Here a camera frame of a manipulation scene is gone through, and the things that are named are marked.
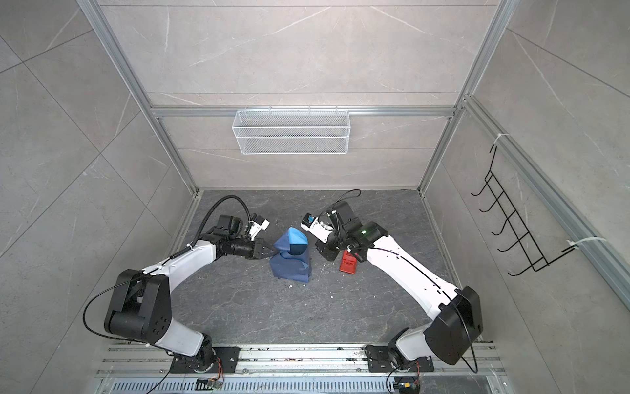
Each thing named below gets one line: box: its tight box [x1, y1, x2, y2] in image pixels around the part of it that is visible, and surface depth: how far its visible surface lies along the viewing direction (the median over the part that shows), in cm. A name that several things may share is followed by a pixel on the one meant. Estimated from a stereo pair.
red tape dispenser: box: [338, 249, 358, 275], surface depth 93 cm
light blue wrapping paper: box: [269, 226, 312, 284], surface depth 85 cm
